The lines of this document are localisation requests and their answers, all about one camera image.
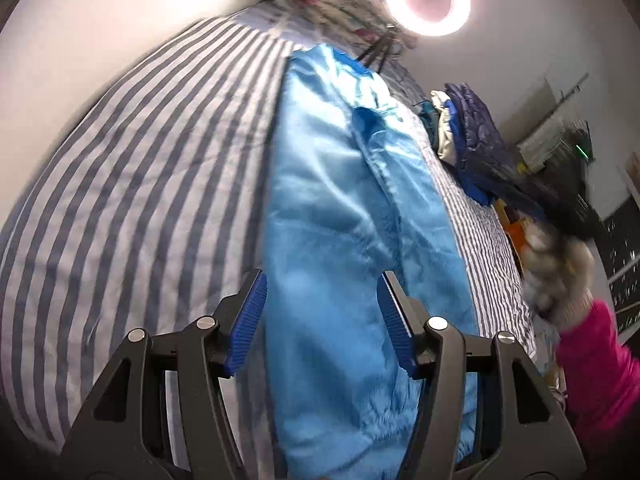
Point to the light blue jacket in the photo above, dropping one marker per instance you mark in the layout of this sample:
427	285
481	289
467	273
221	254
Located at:
351	197

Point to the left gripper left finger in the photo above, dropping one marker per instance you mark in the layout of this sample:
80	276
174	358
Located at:
122	429

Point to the black clothes rack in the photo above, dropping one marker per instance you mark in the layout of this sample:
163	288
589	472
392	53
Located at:
562	128

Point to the orange stool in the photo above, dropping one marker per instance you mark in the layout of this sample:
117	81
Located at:
514	227

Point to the right gloved hand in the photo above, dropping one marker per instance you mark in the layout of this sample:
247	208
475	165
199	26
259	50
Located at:
558	273

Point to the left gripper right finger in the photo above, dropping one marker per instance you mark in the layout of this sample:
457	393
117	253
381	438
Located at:
484	410

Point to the dark navy puffer jacket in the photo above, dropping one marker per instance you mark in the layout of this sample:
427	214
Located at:
484	166

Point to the black mini tripod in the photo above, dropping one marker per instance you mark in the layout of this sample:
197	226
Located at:
380	51

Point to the striped bed quilt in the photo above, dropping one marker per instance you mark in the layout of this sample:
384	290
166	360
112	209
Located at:
147	213

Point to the pink right sleeve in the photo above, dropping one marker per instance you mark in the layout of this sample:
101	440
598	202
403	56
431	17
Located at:
602	383

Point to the folded floral quilt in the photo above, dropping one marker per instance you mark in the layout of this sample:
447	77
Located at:
355	24

